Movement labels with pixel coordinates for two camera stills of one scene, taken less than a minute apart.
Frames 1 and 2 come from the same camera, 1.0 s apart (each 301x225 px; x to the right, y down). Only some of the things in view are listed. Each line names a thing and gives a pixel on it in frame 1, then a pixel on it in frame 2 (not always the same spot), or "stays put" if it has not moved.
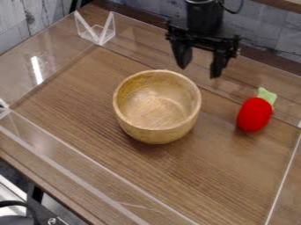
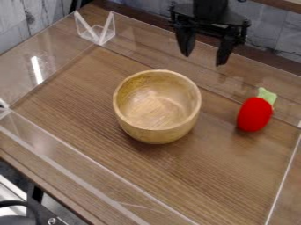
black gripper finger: [184, 52] to [186, 36]
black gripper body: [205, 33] to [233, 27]
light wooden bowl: [157, 104] stays put
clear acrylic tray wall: [178, 148] stays put
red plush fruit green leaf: [256, 111] stays put
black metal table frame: [38, 214] stays put
